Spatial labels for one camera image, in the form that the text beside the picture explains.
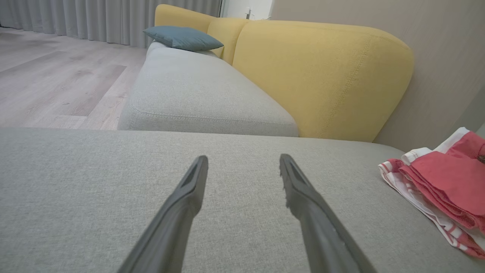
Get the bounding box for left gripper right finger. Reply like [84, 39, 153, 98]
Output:
[279, 154, 377, 273]

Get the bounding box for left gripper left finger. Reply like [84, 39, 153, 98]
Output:
[117, 155, 209, 273]

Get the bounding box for red jersey with number print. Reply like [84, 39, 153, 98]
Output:
[378, 158, 485, 259]

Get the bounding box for red shorts with white stripe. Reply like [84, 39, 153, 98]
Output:
[401, 127, 485, 232]

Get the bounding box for large grey sofa seat cushion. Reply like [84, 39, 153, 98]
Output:
[0, 127, 485, 273]

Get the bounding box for large yellow sofa backrest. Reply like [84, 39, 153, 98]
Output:
[232, 20, 415, 143]

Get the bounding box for blue-grey throw pillow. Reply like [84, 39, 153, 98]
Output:
[143, 25, 224, 52]

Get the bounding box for narrow yellow sofa backrest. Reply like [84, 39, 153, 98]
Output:
[207, 17, 250, 66]

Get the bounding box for grey pleated curtain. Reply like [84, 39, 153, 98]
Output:
[0, 0, 222, 49]

